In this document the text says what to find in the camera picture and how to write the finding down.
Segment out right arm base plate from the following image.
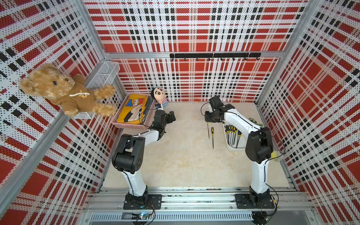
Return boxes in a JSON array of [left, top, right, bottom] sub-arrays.
[[234, 193, 275, 209]]

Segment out white plastic storage box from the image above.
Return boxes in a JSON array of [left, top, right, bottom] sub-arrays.
[[224, 124, 247, 152]]

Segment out black wall hook rail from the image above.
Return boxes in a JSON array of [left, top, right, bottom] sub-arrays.
[[169, 52, 262, 59]]

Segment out cartoon boy plush doll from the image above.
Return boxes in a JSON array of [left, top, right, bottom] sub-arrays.
[[151, 87, 168, 107]]

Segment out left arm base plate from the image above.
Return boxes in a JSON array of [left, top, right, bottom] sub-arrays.
[[123, 193, 162, 210]]

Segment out white wire wall basket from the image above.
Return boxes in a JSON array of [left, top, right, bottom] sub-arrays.
[[72, 61, 120, 119]]

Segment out yellow plush ball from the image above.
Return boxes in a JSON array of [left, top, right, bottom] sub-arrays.
[[271, 151, 283, 162]]

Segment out brown teddy bear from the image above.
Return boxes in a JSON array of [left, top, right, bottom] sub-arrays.
[[19, 63, 117, 117]]

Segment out aluminium front rail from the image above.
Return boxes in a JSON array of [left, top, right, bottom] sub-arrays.
[[84, 187, 315, 212]]

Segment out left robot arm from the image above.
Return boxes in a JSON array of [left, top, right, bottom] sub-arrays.
[[112, 108, 176, 197]]

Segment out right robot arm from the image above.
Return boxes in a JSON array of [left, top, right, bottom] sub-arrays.
[[204, 96, 274, 195]]

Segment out yellow printed folded cloth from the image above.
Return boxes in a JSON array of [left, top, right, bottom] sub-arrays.
[[116, 94, 149, 125]]

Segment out small green circuit board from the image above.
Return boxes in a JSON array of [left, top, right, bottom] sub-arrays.
[[131, 212, 152, 220]]

